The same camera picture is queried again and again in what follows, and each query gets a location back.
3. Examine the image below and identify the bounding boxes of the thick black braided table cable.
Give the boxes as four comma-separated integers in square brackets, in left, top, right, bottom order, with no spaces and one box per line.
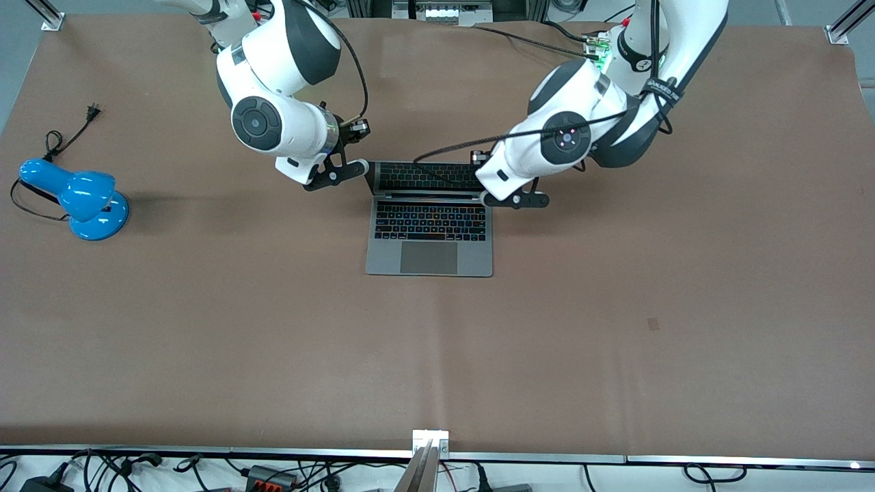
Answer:
[472,24,590,59]

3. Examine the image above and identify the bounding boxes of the blue desk lamp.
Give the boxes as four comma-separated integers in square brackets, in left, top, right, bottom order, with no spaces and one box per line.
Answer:
[18,159,131,241]

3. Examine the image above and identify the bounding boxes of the small silver metal bracket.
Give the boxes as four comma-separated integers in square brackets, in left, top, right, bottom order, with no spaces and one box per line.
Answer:
[412,429,450,457]

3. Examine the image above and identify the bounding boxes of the grey open-lid laptop computer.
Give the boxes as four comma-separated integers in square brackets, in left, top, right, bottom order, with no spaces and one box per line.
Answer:
[364,161,494,278]

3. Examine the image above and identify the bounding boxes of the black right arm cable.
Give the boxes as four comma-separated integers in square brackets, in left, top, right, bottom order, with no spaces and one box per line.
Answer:
[301,0,371,128]

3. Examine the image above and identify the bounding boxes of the short black table cable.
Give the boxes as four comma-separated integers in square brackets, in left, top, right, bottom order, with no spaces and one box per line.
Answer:
[543,20,597,44]

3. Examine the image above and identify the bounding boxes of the aluminium profile bar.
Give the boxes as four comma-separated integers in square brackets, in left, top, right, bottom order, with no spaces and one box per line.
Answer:
[393,439,443,492]

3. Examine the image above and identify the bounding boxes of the brown table cover sheet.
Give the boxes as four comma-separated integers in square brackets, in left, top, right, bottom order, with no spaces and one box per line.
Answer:
[0,14,859,457]

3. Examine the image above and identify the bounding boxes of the black lamp cable with plug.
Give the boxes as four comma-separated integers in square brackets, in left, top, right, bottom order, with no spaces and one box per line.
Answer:
[10,102,103,223]

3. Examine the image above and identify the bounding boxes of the black strap on left arm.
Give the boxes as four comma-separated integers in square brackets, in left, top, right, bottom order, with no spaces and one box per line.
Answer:
[641,76,685,105]

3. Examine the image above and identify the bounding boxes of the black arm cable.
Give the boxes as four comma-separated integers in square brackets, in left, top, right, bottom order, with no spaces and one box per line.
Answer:
[412,0,675,190]
[301,0,371,128]

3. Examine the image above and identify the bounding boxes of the grey box with orange buttons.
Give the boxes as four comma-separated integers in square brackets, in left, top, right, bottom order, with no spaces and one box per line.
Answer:
[245,465,299,490]

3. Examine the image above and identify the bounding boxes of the aluminium corner post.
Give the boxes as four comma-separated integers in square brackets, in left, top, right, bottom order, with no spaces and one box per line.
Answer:
[825,0,875,46]
[24,0,66,32]

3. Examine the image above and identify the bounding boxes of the silver table edge rail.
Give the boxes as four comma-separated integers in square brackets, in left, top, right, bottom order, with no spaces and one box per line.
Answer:
[0,445,875,471]

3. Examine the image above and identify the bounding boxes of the black power adapter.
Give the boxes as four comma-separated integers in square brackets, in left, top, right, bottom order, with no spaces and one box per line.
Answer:
[19,474,75,492]

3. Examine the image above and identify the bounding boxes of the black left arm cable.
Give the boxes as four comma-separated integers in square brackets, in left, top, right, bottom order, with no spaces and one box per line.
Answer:
[412,0,675,190]

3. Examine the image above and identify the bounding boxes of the black looped floor cable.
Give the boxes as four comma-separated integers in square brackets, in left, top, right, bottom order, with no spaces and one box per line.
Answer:
[684,463,747,485]

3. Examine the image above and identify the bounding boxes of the white power strip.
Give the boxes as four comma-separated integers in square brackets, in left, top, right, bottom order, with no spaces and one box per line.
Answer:
[393,0,494,27]

